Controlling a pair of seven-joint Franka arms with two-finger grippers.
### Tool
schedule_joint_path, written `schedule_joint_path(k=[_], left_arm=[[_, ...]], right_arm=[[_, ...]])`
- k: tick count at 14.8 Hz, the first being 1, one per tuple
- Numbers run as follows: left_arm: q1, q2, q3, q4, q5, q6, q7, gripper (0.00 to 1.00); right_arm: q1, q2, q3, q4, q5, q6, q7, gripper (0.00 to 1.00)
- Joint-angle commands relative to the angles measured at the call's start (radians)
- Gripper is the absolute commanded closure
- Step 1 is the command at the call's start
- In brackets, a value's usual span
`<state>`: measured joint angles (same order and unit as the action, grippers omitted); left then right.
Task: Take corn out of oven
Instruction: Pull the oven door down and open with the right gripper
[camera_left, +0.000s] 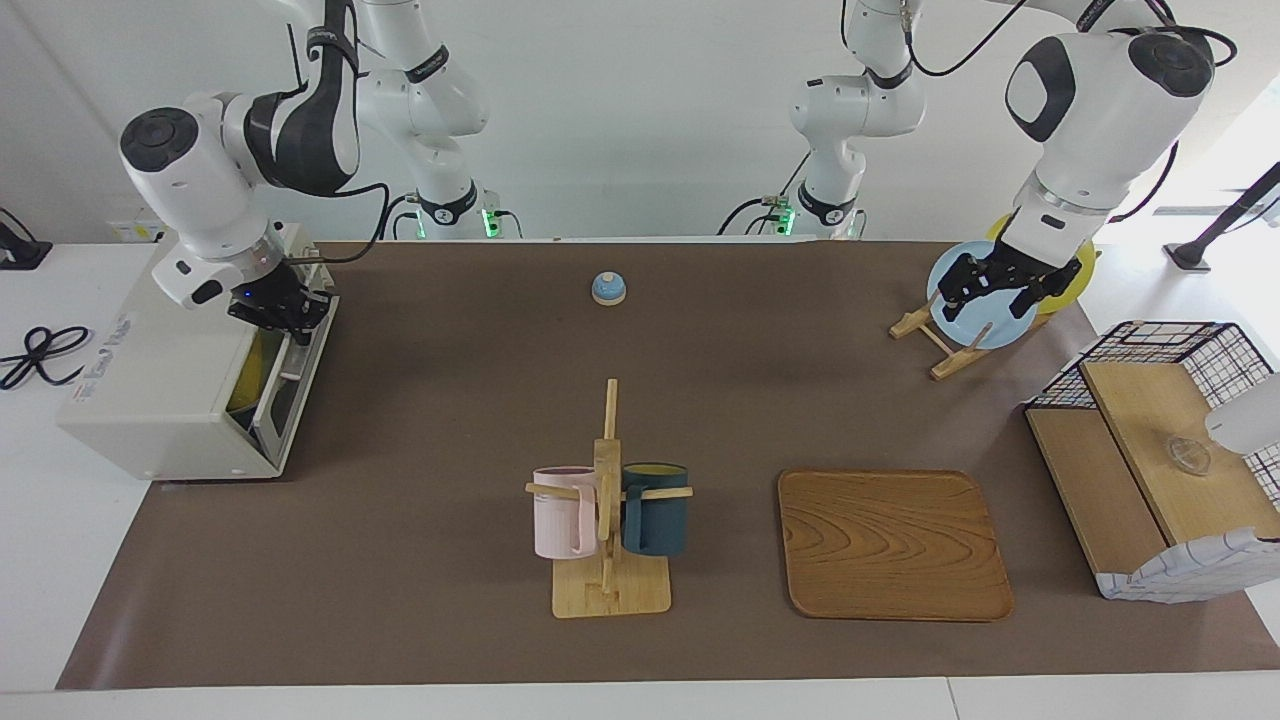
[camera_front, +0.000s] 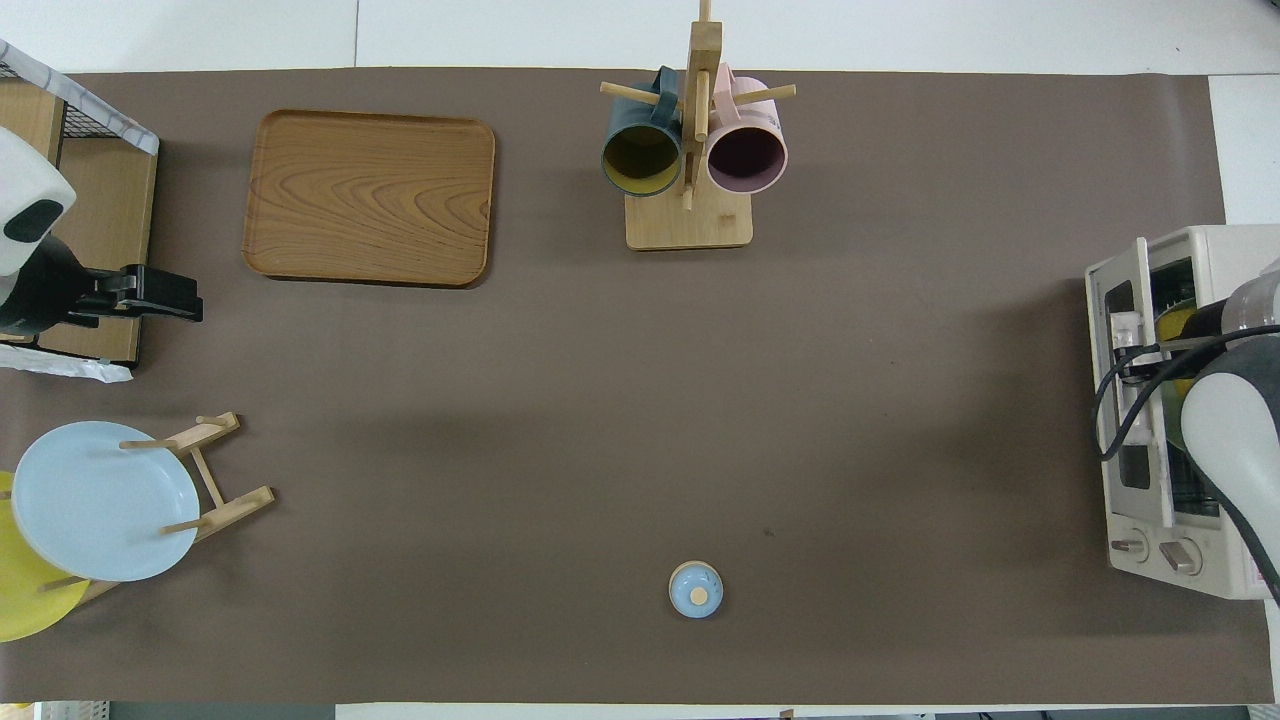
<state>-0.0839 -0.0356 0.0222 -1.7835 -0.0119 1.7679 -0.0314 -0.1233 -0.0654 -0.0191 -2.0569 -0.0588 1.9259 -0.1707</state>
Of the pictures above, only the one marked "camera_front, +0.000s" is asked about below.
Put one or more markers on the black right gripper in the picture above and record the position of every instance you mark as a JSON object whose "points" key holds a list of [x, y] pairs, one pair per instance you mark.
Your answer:
{"points": [[1208, 322]]}

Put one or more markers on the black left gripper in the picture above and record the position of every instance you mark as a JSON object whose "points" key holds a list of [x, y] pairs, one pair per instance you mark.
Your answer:
{"points": [[45, 290]]}

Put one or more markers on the pale green plate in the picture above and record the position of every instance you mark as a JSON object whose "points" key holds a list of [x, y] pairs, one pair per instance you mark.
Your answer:
{"points": [[1172, 320]]}

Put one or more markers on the white toaster oven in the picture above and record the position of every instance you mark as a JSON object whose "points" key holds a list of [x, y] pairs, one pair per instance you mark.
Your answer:
{"points": [[1220, 250]]}

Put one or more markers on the white checkered cloth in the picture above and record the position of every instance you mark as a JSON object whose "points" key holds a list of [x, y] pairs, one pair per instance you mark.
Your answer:
{"points": [[100, 120]]}

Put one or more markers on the light blue plate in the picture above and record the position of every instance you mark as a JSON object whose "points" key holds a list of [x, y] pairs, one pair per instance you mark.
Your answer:
{"points": [[100, 500]]}

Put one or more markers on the wooden plate rack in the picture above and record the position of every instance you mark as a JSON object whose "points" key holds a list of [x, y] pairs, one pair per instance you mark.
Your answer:
{"points": [[225, 510]]}

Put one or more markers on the brown wooden tray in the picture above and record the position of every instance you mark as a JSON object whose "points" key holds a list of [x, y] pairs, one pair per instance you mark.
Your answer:
{"points": [[370, 195]]}

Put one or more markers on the yellow plate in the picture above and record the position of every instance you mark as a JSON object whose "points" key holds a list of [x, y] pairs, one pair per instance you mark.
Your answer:
{"points": [[20, 610]]}

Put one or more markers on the pink mug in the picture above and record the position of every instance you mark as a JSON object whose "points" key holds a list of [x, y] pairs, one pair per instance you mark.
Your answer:
{"points": [[748, 160]]}

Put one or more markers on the wooden mug rack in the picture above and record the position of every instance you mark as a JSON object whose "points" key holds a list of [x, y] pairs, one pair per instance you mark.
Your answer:
{"points": [[690, 225]]}

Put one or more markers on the brown table mat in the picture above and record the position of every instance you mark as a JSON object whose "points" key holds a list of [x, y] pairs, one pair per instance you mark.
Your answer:
{"points": [[600, 400]]}

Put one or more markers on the small blue bell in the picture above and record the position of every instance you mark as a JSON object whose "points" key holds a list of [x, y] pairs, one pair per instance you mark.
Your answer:
{"points": [[695, 590]]}

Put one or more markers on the dark blue mug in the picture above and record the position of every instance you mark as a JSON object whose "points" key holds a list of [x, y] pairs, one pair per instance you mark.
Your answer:
{"points": [[640, 160]]}

